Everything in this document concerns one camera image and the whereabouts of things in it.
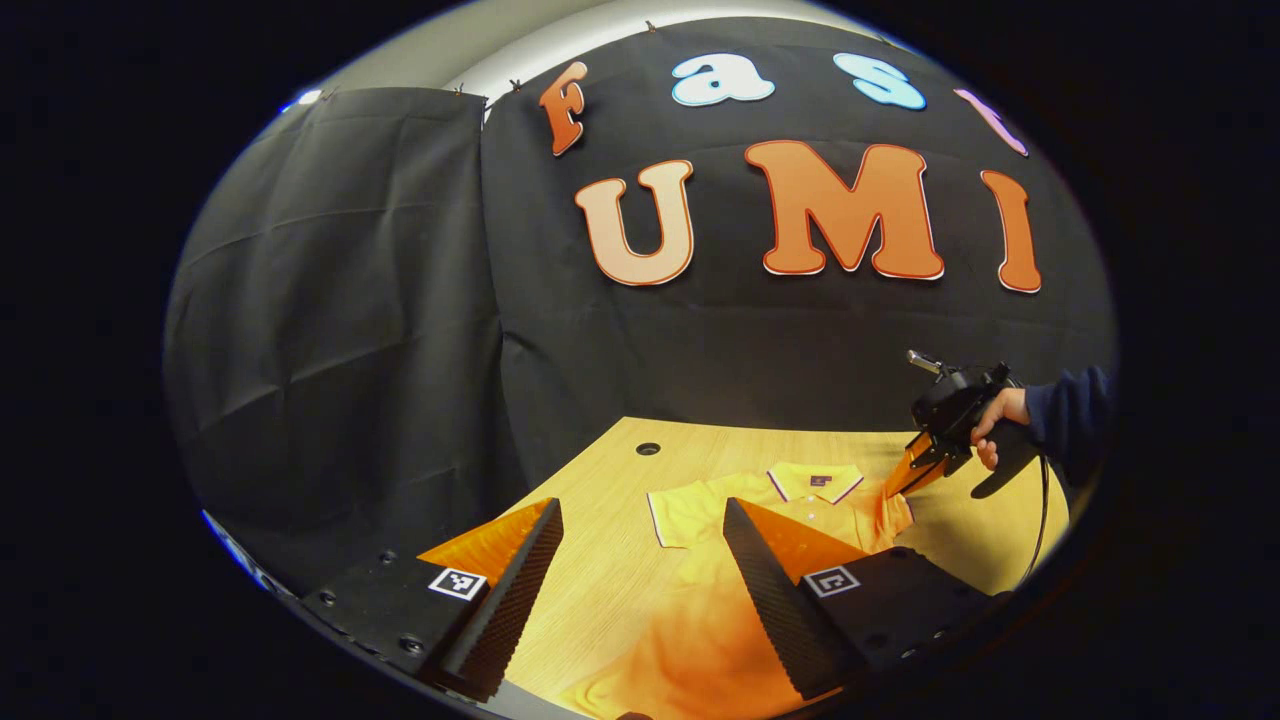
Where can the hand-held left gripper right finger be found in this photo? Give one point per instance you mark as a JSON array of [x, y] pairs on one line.
[[780, 620]]

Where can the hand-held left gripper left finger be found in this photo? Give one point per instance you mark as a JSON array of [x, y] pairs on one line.
[[500, 620]]

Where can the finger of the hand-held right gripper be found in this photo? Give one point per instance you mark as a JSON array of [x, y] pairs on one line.
[[915, 470]]

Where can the orange T-shirt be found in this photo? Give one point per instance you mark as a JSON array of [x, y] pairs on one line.
[[700, 620]]

